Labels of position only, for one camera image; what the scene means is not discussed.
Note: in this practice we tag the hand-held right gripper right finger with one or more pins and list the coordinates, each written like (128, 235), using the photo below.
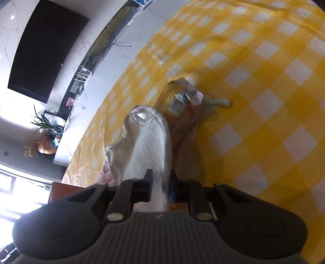
(173, 189)

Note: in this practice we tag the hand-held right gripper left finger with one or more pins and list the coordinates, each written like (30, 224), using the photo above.
(149, 181)

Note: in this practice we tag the white fluffy towel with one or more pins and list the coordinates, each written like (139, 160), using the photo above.
(149, 147)

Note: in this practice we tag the pink and white fluffy cloth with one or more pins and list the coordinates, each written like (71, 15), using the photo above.
(106, 174)

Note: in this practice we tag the clear plastic bag with sponge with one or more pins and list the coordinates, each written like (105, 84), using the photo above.
(177, 106)

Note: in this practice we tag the small white tube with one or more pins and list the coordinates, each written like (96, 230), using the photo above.
(219, 102)

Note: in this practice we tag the orange round vase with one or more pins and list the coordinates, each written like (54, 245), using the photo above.
(47, 144)

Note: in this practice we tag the pink photo card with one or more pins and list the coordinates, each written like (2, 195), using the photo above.
(70, 102)

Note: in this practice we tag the yellow checked mat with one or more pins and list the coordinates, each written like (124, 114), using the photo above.
(254, 101)

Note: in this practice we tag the green plant in glass vase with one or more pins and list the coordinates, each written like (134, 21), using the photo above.
(44, 121)

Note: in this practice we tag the dried flower bunch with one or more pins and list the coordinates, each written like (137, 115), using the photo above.
(30, 151)

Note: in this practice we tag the white marble television console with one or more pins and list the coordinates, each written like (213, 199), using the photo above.
(101, 66)

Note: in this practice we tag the white router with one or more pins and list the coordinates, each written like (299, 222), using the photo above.
(80, 75)

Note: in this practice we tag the black wall television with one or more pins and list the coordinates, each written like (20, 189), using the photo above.
(45, 48)

